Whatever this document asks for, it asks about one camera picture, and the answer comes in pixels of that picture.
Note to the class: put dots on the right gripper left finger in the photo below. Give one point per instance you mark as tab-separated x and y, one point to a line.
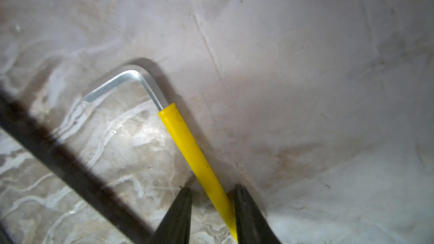
175	228

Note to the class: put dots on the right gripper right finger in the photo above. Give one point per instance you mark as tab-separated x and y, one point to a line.
251	226

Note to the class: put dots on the yellow sleeved hex key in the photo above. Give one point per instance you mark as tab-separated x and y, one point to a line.
178	130

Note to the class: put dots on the large black hex key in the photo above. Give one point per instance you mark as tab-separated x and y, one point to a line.
36	138

